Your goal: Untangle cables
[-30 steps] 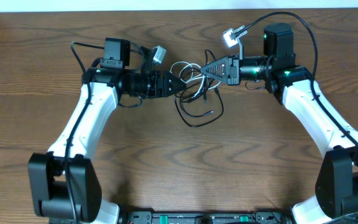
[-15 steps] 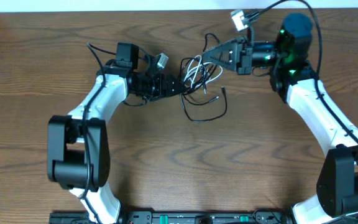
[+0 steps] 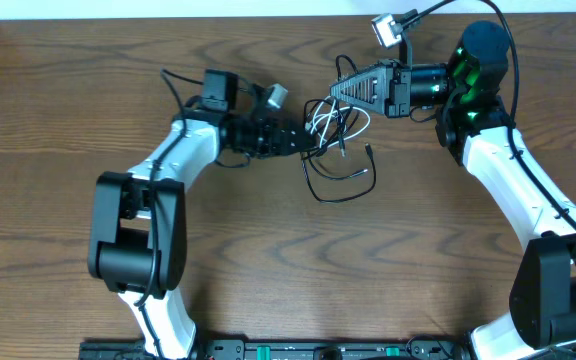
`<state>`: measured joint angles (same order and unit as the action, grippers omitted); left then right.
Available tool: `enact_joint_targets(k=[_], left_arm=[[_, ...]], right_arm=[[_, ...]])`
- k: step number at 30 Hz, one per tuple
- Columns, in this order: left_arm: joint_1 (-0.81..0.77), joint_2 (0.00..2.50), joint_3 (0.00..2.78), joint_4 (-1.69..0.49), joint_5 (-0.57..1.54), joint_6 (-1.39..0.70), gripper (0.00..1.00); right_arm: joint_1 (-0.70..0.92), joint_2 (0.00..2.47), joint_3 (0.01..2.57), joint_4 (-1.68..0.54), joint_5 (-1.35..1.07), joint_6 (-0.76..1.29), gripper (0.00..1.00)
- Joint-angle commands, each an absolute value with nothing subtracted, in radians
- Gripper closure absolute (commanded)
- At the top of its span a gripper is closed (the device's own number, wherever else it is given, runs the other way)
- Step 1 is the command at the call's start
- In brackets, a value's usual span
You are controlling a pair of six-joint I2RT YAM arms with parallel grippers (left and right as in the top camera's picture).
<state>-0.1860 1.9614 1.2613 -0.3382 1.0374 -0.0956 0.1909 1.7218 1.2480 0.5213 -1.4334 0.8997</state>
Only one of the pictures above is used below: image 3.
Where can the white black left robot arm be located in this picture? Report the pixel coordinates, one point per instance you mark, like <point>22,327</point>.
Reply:
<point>138,238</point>

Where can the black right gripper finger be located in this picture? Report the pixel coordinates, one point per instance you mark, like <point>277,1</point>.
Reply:
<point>375,79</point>
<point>376,103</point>

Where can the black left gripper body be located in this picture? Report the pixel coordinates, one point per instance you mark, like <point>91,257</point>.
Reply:
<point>279,151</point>

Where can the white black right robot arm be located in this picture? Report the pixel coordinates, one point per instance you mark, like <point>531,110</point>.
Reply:
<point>480,132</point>

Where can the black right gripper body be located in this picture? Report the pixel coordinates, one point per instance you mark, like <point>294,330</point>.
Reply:
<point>402,90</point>

